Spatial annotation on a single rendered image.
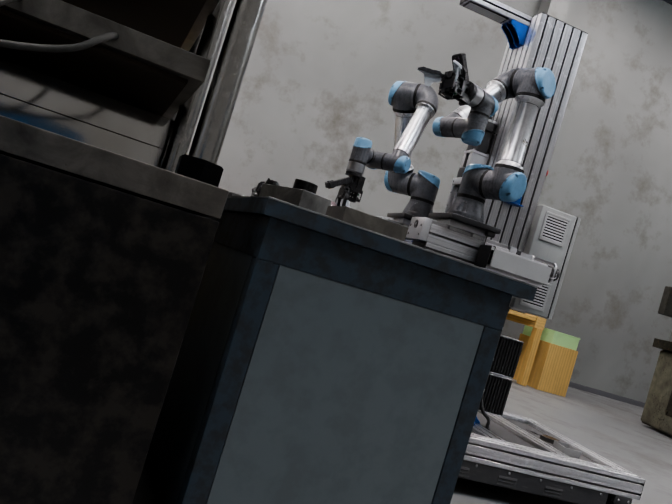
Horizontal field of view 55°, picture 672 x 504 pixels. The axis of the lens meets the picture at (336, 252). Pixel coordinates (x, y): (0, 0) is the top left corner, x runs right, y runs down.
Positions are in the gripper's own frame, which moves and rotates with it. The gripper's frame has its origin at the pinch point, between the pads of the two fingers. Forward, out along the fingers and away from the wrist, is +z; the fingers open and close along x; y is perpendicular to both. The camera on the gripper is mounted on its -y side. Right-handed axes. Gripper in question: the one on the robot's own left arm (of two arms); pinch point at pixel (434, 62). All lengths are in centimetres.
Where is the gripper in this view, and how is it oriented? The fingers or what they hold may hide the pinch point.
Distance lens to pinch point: 229.7
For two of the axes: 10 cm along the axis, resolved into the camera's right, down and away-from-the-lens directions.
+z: -7.0, -2.3, -6.7
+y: -2.0, 9.7, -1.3
